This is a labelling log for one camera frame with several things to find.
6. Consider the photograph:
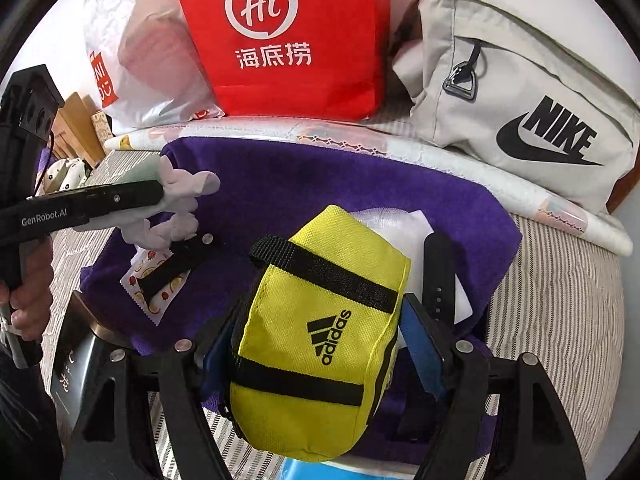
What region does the person's dark clothing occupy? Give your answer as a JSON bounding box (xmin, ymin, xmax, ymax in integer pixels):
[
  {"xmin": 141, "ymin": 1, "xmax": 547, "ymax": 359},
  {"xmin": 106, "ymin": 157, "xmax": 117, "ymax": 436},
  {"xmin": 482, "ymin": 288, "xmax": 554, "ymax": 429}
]
[{"xmin": 0, "ymin": 345, "xmax": 63, "ymax": 480}]

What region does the black printed box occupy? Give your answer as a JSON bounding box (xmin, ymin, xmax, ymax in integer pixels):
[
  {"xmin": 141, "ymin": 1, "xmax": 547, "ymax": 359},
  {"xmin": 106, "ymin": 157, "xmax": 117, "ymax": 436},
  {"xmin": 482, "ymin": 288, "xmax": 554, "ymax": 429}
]
[{"xmin": 50, "ymin": 290, "xmax": 131, "ymax": 441}]

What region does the blue and white packet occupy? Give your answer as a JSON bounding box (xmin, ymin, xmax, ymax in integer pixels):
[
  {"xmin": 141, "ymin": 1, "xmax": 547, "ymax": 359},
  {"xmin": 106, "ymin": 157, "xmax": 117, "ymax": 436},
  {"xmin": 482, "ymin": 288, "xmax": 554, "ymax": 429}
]
[{"xmin": 280, "ymin": 457, "xmax": 418, "ymax": 480}]

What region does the red paper bag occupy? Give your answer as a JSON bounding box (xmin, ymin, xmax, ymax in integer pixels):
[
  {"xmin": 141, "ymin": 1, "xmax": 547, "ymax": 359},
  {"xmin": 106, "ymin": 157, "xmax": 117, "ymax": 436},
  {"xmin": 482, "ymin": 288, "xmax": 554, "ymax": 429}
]
[{"xmin": 166, "ymin": 0, "xmax": 392, "ymax": 122}]

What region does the purple towel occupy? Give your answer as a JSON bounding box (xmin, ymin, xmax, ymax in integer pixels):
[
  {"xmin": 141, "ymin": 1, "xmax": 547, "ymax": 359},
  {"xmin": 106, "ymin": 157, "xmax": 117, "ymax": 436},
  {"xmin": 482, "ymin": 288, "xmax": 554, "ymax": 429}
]
[{"xmin": 80, "ymin": 137, "xmax": 523, "ymax": 466}]

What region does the fruit print packet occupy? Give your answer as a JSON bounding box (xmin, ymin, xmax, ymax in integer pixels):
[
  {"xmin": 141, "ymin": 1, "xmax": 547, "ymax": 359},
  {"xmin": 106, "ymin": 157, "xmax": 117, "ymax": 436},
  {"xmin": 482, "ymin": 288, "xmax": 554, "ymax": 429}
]
[{"xmin": 121, "ymin": 247, "xmax": 193, "ymax": 327}]

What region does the grey sling bag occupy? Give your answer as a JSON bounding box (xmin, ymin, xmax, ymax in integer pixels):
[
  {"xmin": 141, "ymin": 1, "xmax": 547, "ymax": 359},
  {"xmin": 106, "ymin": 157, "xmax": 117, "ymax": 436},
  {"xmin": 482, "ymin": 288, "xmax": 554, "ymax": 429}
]
[{"xmin": 390, "ymin": 0, "xmax": 640, "ymax": 216}]

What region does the black watch strap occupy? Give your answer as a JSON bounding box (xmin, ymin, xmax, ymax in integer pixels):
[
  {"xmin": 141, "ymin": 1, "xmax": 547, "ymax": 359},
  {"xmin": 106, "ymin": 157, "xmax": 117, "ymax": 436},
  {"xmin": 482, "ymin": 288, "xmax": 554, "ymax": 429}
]
[{"xmin": 422, "ymin": 234, "xmax": 458, "ymax": 321}]

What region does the white plastic shopping bag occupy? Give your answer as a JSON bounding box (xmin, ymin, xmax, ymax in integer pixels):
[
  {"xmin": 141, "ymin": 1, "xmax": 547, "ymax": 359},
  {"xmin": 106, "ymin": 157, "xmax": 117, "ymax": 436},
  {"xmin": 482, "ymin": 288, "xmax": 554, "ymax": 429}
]
[{"xmin": 82, "ymin": 0, "xmax": 226, "ymax": 136}]

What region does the light wooden furniture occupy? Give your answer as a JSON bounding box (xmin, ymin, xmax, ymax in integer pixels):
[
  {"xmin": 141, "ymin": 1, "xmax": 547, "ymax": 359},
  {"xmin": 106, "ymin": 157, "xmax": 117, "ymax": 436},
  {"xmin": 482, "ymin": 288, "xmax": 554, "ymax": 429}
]
[{"xmin": 50, "ymin": 92, "xmax": 108, "ymax": 168}]

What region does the white crumpled plastic bag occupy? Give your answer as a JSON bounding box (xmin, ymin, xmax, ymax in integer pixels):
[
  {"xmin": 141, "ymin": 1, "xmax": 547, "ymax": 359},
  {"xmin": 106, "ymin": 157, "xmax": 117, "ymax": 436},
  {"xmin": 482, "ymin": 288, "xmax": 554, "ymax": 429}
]
[{"xmin": 350, "ymin": 206, "xmax": 476, "ymax": 323}]

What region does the small patterned box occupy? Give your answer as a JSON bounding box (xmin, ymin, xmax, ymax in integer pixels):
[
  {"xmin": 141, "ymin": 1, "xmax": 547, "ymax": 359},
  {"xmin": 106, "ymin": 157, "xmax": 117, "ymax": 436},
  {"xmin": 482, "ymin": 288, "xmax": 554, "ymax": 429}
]
[{"xmin": 91, "ymin": 112, "xmax": 115, "ymax": 151}]

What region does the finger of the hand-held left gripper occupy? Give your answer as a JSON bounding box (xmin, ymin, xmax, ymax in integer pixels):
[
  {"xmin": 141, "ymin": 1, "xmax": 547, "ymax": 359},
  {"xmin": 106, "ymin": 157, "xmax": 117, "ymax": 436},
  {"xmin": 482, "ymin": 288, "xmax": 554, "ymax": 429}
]
[
  {"xmin": 140, "ymin": 234, "xmax": 217, "ymax": 298},
  {"xmin": 100, "ymin": 181, "xmax": 166, "ymax": 218}
]

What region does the brown wooden bed frame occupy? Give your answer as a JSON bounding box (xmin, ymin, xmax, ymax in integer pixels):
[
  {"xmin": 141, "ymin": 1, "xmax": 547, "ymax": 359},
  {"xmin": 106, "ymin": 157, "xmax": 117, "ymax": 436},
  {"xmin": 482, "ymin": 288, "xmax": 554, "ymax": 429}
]
[{"xmin": 605, "ymin": 175, "xmax": 633, "ymax": 213}]

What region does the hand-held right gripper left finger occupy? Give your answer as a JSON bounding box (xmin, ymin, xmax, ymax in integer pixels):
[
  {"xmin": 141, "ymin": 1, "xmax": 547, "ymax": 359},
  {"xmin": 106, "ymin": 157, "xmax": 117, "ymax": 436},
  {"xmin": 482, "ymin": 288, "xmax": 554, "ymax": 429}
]
[{"xmin": 62, "ymin": 305, "xmax": 246, "ymax": 480}]

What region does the white spotted cloth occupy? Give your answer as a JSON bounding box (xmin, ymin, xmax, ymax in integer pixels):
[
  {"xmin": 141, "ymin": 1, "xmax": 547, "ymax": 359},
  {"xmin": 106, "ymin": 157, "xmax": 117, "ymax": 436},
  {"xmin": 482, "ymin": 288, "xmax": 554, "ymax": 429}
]
[{"xmin": 39, "ymin": 157, "xmax": 90, "ymax": 195}]

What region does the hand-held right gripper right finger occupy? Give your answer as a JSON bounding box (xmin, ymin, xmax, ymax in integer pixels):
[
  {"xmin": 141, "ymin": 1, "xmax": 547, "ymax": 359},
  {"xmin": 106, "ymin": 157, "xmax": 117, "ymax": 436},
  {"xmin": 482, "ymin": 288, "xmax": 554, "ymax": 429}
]
[{"xmin": 400, "ymin": 292, "xmax": 588, "ymax": 480}]

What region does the white tissue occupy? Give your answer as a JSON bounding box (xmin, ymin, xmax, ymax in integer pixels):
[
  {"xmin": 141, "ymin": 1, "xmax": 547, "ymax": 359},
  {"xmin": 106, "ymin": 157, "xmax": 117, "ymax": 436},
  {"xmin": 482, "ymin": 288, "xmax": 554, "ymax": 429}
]
[{"xmin": 72, "ymin": 156, "xmax": 222, "ymax": 251}]

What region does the person's left hand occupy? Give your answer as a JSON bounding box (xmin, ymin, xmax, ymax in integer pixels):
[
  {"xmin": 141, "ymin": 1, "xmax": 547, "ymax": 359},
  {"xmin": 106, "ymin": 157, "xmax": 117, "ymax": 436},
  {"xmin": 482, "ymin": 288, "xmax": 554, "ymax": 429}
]
[{"xmin": 0, "ymin": 245, "xmax": 55, "ymax": 343}]

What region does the yellow pouch with black straps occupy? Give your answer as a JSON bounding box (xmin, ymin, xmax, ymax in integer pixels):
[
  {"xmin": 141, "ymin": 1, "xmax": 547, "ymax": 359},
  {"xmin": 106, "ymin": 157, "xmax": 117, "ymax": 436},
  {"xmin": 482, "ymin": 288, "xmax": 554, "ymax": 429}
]
[{"xmin": 227, "ymin": 204, "xmax": 413, "ymax": 463}]

